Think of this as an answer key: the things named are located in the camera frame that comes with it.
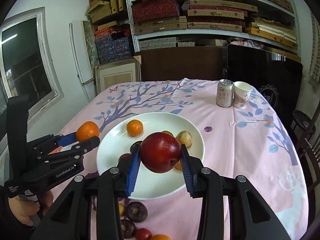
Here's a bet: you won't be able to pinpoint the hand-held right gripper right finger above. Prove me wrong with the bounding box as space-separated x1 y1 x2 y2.
180 144 292 240

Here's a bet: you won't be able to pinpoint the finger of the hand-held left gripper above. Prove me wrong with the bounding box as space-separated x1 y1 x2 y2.
62 136 100 156
54 133 80 153

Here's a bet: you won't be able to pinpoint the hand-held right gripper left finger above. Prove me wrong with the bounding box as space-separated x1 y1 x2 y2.
30 144 141 240

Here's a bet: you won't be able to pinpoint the large orange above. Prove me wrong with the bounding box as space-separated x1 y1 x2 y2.
76 121 100 143

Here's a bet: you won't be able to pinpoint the white plate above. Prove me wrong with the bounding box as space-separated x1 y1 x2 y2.
96 112 205 200

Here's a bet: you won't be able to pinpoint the red apple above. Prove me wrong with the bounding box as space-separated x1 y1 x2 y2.
139 132 182 174

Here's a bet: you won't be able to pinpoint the pale striped pepino melon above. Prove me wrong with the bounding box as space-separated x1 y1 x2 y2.
175 131 193 147

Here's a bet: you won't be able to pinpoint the person's left hand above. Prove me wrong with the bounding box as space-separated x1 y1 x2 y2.
10 191 54 227

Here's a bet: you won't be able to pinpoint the dark purple mangosteen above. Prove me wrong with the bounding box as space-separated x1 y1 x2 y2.
125 202 148 222
121 219 137 239

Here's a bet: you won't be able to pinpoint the pink deer print tablecloth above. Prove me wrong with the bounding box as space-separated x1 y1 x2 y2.
59 78 309 240

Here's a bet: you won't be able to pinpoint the red cherry tomato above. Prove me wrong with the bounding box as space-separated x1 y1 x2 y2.
135 228 153 240

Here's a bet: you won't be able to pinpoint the white leaning boards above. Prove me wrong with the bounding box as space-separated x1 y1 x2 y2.
69 20 98 103

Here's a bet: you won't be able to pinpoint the drink can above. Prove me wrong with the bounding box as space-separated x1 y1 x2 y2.
216 79 235 108

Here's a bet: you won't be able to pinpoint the white framed window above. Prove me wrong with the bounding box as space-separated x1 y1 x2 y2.
0 7 64 120

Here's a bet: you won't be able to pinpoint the paper cup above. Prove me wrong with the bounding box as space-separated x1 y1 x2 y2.
233 81 252 109

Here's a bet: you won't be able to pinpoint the stack of blue floral boxes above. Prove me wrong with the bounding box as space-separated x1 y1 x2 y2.
94 24 135 64

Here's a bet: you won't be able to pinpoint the brown wooden board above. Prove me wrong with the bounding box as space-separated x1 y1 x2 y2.
134 46 224 82

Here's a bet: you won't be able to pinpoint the dark wooden slat chair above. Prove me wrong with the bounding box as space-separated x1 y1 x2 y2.
297 115 320 195

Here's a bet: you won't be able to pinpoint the black round stool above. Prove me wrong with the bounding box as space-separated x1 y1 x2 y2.
292 109 317 140

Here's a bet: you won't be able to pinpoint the black flat panel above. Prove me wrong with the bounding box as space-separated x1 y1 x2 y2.
226 44 303 128

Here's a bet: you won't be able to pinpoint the stack of yellow woven boxes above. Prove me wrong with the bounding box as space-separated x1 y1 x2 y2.
86 0 128 25

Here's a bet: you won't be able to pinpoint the white metal shelf rack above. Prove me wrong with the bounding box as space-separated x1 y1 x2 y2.
124 0 300 55

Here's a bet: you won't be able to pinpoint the pink cloth bundle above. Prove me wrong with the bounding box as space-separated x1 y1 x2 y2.
230 37 265 49

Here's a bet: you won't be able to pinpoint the stack of patterned flat boxes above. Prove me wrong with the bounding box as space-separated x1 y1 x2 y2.
127 0 299 50

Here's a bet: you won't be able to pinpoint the brick pattern blind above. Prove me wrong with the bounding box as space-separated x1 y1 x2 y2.
309 10 320 83

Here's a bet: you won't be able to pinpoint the pale picture frame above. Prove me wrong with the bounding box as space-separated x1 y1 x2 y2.
94 56 142 94

